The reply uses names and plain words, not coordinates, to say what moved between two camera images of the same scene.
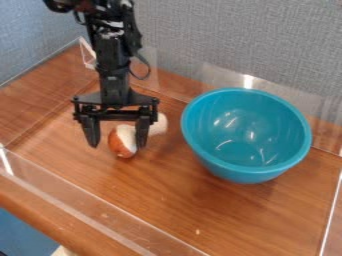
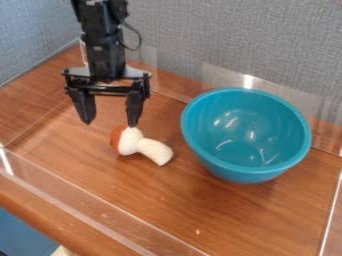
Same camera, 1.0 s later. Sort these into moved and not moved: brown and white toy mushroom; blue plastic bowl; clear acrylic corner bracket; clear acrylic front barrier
Moved: brown and white toy mushroom
Not moved: clear acrylic front barrier; clear acrylic corner bracket; blue plastic bowl
